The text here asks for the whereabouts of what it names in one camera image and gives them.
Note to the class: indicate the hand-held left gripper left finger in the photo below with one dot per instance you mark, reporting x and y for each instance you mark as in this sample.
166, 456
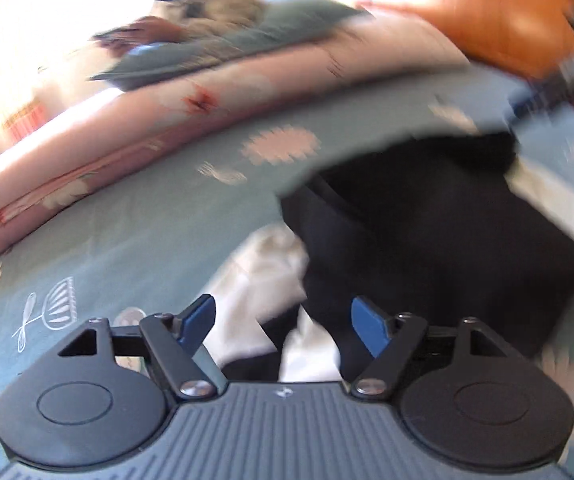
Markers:
197, 324

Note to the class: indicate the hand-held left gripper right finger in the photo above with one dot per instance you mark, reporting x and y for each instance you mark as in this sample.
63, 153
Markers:
369, 329

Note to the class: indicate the black and white hooded jacket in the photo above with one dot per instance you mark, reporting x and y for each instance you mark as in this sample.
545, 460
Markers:
417, 240

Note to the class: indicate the orange wooden headboard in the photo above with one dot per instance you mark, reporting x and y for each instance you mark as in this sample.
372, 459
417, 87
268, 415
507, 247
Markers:
492, 5

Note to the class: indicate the pink floral folded quilt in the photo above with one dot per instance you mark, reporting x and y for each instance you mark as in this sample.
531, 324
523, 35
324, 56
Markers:
67, 180

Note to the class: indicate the green pillow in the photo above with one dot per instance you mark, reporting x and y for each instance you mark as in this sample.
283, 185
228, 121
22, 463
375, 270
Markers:
247, 40

